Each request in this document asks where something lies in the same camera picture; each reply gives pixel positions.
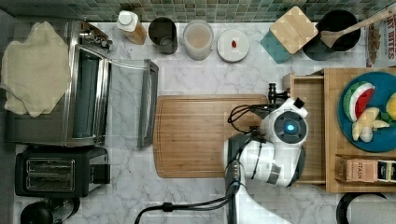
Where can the wooden drawer with black handle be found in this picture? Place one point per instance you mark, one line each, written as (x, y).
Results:
(310, 89)

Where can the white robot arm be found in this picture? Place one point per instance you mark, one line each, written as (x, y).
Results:
(273, 155)

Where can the wooden drawer cabinet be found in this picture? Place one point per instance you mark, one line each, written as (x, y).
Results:
(336, 144)

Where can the bamboo cutting board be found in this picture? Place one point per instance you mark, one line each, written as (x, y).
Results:
(190, 131)

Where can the pink white lidded bowl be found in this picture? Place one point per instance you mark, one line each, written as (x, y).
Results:
(233, 45)

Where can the clear cereal jar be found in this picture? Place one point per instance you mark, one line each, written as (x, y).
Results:
(198, 37)

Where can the dark grey cup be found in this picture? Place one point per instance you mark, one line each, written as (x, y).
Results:
(163, 33)

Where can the stainless toaster oven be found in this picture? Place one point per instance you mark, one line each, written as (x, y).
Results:
(107, 99)

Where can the teal canister wooden lid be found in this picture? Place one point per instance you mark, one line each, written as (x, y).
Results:
(288, 35)

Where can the wooden spoon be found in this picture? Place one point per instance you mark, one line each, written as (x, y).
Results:
(329, 37)

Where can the black toaster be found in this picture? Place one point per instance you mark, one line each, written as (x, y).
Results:
(61, 172)

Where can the toy watermelon slice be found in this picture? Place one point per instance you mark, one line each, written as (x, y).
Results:
(356, 99)

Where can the wooden tea box organizer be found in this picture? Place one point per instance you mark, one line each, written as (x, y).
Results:
(358, 170)

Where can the toy garlic pieces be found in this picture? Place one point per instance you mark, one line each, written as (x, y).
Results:
(363, 128)

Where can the black utensil holder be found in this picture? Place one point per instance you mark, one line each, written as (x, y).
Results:
(336, 20)

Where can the beige cloth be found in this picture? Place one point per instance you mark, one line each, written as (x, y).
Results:
(35, 73)

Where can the black paper towel holder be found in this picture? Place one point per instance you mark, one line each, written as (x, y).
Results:
(346, 200)

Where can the black kettle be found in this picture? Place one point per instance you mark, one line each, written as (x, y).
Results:
(50, 211)

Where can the blue plate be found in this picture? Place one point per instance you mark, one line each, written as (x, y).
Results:
(384, 139)

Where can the yellow toy lemon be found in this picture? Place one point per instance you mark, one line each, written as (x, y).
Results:
(391, 106)

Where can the oat bites cereal box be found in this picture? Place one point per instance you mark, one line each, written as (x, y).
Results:
(381, 43)

